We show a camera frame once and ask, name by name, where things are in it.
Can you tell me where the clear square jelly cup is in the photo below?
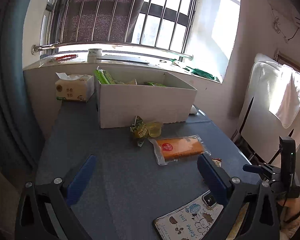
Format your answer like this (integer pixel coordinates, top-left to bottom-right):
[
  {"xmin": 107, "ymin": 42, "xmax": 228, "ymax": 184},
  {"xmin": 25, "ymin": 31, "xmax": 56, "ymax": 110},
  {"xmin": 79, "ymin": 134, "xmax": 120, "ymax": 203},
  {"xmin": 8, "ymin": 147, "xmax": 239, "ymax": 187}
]
[{"xmin": 212, "ymin": 158, "xmax": 222, "ymax": 167}]

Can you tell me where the teal curtain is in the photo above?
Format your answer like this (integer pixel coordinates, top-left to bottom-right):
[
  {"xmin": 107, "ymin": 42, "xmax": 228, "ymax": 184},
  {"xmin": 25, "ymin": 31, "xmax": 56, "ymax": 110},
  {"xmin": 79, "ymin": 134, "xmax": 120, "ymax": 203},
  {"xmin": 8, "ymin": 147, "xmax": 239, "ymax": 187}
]
[{"xmin": 0, "ymin": 0, "xmax": 45, "ymax": 171}]

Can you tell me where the phone with cartoon case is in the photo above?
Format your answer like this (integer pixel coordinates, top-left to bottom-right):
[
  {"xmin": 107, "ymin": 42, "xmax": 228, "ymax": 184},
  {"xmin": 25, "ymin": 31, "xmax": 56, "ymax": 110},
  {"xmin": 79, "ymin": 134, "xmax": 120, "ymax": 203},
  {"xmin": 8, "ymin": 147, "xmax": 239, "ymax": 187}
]
[{"xmin": 153, "ymin": 191, "xmax": 223, "ymax": 240}]

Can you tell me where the steel window rail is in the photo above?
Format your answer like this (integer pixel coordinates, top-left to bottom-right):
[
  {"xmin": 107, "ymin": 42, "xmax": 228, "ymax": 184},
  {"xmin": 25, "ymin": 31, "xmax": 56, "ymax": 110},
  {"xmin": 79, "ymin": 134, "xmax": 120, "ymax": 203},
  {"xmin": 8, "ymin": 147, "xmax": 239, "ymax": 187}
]
[{"xmin": 30, "ymin": 42, "xmax": 194, "ymax": 61}]

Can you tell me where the white folded chair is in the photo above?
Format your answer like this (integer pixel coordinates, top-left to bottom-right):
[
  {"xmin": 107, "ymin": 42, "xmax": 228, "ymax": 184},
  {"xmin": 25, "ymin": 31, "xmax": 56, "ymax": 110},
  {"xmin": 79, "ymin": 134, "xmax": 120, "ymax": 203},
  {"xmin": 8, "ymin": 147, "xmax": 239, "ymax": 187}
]
[{"xmin": 232, "ymin": 53, "xmax": 300, "ymax": 166}]

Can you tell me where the green pea snack bag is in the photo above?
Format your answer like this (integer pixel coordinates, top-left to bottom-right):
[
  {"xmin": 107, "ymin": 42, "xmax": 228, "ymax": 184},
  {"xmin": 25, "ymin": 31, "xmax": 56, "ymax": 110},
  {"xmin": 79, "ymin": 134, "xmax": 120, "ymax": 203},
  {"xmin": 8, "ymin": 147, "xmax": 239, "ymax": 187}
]
[{"xmin": 130, "ymin": 115, "xmax": 148, "ymax": 147}]

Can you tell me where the orange cake bar packet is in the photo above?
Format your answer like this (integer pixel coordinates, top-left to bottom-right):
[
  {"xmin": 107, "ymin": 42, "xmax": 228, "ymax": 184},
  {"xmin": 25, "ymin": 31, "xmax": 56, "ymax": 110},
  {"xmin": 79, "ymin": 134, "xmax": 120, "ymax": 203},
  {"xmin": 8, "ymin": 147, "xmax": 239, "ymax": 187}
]
[{"xmin": 149, "ymin": 135, "xmax": 211, "ymax": 166}]

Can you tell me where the tape roll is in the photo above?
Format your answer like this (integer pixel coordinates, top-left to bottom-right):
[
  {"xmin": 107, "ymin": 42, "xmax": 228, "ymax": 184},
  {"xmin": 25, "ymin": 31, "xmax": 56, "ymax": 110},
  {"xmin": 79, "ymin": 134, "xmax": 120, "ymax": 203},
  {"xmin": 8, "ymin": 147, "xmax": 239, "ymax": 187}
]
[{"xmin": 87, "ymin": 48, "xmax": 102, "ymax": 63}]

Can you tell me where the green cloth on sill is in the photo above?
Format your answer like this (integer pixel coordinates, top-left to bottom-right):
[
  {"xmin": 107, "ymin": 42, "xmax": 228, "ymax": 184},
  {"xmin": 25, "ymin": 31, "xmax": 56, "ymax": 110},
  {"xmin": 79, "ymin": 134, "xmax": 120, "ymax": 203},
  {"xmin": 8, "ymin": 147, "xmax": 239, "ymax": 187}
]
[{"xmin": 170, "ymin": 59, "xmax": 222, "ymax": 83}]

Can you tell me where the grey board on sill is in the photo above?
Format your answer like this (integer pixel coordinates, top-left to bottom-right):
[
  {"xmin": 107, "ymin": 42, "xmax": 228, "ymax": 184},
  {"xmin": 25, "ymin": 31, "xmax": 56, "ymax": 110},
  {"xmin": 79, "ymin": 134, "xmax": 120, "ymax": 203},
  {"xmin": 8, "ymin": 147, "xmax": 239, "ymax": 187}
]
[{"xmin": 98, "ymin": 57, "xmax": 149, "ymax": 64}]

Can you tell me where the white cardboard box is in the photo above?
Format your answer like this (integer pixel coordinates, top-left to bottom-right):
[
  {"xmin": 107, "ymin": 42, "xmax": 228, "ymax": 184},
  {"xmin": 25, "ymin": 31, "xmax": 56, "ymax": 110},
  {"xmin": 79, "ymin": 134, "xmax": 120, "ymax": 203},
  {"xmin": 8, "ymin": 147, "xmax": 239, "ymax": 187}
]
[{"xmin": 96, "ymin": 66, "xmax": 197, "ymax": 128}]

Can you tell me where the right hand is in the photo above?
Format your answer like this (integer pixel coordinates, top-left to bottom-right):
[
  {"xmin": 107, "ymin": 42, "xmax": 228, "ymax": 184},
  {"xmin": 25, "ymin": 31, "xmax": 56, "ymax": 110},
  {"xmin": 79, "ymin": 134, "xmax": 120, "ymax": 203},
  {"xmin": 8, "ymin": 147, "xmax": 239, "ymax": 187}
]
[{"xmin": 278, "ymin": 198, "xmax": 300, "ymax": 220}]

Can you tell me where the red beaded pen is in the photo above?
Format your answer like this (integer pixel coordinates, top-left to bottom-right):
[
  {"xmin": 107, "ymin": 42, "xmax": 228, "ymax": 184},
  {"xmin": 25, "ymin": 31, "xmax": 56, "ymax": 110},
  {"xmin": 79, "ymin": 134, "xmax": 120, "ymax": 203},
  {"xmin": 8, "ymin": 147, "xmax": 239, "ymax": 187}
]
[{"xmin": 50, "ymin": 54, "xmax": 78, "ymax": 62}]

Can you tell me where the small yellow jelly cup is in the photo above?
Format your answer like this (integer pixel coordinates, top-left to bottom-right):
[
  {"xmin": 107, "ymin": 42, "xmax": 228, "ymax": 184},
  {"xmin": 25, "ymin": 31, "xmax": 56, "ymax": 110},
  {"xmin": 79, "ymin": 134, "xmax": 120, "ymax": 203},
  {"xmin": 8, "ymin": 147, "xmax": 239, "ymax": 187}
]
[{"xmin": 146, "ymin": 122, "xmax": 163, "ymax": 138}]

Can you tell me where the cream fleece right sleeve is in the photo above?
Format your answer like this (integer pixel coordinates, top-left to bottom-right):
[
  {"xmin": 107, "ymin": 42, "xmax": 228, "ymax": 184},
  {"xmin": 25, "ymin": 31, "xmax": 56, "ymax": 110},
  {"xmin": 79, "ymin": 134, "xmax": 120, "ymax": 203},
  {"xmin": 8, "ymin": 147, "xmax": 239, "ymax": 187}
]
[{"xmin": 280, "ymin": 206, "xmax": 300, "ymax": 239}]

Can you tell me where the tissue pack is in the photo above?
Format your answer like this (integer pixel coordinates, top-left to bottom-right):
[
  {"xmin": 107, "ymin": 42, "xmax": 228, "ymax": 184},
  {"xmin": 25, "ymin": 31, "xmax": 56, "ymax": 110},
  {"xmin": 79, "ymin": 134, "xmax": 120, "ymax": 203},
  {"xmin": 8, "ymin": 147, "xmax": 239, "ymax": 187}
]
[{"xmin": 55, "ymin": 73, "xmax": 95, "ymax": 102}]

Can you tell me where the green seaweed pack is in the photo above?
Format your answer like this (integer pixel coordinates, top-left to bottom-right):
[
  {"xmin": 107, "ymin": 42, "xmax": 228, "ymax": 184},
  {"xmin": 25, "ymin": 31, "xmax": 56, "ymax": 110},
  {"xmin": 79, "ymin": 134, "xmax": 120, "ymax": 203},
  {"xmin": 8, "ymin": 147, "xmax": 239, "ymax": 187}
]
[
  {"xmin": 94, "ymin": 67, "xmax": 116, "ymax": 85},
  {"xmin": 144, "ymin": 82, "xmax": 166, "ymax": 87}
]

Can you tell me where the grey towel on rail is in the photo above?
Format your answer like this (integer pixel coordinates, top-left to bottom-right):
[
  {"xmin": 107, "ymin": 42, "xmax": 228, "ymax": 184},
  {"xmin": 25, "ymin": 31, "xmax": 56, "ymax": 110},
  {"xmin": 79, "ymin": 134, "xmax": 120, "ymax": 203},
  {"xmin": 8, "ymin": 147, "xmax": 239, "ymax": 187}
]
[{"xmin": 54, "ymin": 0, "xmax": 145, "ymax": 43}]

